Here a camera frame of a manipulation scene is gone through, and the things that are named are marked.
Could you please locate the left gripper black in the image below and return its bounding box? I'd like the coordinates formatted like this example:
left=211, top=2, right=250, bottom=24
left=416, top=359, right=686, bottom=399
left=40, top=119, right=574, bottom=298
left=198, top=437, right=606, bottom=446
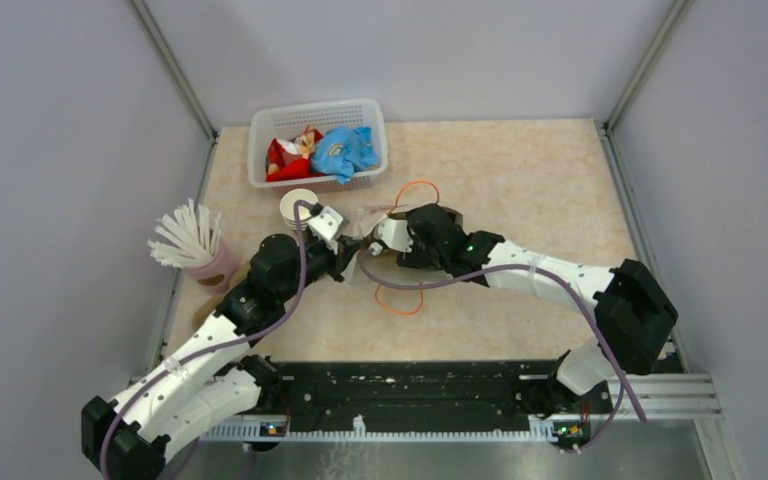
left=277, top=234, right=364, bottom=303

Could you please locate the beige paper bag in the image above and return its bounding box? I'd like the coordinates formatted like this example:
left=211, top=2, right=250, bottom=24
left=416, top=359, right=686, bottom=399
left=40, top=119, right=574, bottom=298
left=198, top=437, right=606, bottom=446
left=346, top=179, right=447, bottom=316

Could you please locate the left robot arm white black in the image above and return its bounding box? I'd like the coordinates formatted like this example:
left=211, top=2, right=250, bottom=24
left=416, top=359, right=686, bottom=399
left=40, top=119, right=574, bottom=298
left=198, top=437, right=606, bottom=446
left=81, top=234, right=362, bottom=479

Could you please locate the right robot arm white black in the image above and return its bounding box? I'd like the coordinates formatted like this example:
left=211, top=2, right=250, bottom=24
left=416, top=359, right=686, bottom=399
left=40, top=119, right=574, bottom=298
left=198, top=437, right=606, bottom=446
left=376, top=203, right=678, bottom=412

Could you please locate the stack of paper cups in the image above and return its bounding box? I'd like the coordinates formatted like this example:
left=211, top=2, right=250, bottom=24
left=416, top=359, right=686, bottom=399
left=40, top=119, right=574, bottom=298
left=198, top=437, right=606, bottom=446
left=279, top=188, right=319, bottom=230

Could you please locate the blue cloth toy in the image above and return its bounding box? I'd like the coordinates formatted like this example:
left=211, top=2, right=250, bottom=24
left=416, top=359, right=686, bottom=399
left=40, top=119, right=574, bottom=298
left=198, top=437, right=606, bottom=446
left=311, top=126, right=379, bottom=185

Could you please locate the red cloth toy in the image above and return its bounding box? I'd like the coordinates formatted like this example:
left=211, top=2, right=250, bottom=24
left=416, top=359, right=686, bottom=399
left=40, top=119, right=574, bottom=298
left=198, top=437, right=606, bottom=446
left=266, top=126, right=324, bottom=182

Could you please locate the pink straw holder cup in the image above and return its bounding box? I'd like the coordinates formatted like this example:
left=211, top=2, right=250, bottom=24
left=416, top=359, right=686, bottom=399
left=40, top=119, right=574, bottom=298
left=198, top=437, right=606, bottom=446
left=184, top=240, right=242, bottom=295

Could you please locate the brown pulp cup carrier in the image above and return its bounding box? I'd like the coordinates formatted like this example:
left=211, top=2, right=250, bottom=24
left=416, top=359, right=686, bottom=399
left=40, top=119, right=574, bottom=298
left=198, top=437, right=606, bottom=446
left=190, top=261, right=250, bottom=332

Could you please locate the white wrapped straws bundle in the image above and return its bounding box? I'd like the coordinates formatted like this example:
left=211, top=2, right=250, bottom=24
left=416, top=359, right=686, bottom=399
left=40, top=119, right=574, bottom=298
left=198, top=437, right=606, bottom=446
left=147, top=198, right=222, bottom=269

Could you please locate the white plastic basket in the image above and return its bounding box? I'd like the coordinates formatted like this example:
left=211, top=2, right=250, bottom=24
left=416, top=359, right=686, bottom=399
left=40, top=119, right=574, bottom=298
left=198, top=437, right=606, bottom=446
left=247, top=98, right=389, bottom=195

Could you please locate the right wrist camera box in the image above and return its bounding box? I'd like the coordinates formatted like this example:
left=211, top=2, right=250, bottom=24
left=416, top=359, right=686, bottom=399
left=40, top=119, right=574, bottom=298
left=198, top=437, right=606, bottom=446
left=372, top=217, right=414, bottom=253

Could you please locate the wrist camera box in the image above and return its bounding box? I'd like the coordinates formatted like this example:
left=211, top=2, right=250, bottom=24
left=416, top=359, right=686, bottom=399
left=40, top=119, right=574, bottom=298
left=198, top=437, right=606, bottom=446
left=307, top=206, right=346, bottom=242
left=372, top=217, right=414, bottom=253

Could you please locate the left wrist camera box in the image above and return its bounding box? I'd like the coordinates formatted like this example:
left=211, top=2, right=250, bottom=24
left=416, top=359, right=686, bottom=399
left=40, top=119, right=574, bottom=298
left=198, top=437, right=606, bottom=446
left=307, top=206, right=346, bottom=242

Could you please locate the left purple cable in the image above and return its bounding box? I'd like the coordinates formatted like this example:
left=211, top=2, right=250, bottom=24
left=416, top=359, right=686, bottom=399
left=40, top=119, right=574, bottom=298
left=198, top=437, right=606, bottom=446
left=99, top=199, right=316, bottom=480

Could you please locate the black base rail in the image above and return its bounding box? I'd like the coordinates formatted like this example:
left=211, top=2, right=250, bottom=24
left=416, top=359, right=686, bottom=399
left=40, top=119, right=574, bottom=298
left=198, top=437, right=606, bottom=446
left=242, top=360, right=611, bottom=434

